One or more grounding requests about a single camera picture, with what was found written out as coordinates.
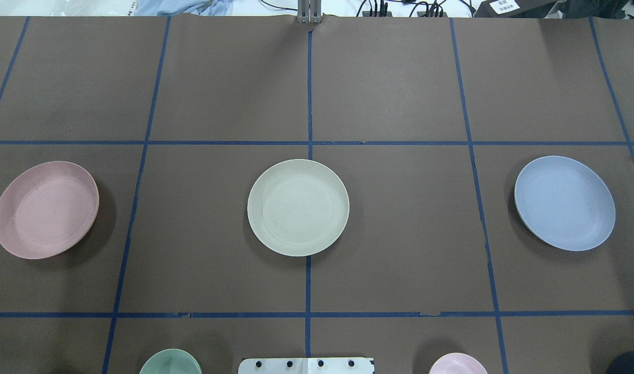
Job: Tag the beige plate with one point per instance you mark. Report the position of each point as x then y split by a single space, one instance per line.
298 207

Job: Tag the pink plate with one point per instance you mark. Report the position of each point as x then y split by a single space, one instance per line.
47 210

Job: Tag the light blue cloth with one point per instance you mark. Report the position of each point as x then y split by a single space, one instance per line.
171 8

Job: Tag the pink bowl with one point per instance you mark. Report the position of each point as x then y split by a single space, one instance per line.
457 363

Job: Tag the aluminium frame post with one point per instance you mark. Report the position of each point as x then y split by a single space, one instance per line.
309 11

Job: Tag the dark blue pot with lid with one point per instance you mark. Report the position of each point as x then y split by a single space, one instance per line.
623 363

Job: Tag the green bowl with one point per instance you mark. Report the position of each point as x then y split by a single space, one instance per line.
171 361

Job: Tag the black power strip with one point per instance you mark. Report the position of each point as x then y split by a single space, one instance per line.
407 14

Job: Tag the white camera stand base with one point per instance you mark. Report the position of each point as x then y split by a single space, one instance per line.
308 365

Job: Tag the blue plate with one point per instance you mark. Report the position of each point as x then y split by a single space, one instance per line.
564 203

